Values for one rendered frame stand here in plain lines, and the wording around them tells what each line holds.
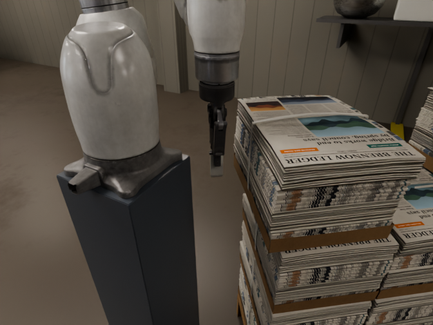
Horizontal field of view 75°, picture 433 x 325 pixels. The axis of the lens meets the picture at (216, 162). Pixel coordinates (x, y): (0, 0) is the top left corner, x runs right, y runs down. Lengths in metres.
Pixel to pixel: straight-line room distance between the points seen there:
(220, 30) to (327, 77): 3.28
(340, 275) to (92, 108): 0.65
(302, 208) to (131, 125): 0.36
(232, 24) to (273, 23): 3.31
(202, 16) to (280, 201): 0.36
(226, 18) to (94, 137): 0.31
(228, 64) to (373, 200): 0.40
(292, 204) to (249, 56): 3.52
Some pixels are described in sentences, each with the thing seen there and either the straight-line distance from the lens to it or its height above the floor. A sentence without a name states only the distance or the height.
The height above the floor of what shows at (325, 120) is 1.06.
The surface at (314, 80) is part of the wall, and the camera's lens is 3.81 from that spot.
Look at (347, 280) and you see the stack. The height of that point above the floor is 0.71.
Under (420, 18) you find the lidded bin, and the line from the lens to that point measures 3.03.
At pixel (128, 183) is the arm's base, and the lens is 0.55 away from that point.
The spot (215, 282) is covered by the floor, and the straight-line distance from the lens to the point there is 1.63.
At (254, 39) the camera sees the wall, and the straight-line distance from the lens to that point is 3.95.
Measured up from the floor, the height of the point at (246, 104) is 1.06.
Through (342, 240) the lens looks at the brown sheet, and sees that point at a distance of 0.71.
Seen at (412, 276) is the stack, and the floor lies 0.69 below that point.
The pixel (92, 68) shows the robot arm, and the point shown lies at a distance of 0.51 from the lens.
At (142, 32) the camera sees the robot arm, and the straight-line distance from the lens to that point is 0.71.
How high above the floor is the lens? 1.32
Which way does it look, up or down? 31 degrees down
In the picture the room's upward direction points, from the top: straight up
